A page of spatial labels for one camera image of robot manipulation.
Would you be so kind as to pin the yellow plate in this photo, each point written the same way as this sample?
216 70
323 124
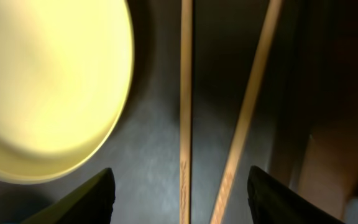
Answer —
65 72

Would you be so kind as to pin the wooden chopstick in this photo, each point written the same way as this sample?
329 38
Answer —
248 105
185 109

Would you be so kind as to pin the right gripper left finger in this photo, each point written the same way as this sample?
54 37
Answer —
91 202

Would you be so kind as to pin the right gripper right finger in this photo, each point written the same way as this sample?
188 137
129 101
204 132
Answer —
271 202

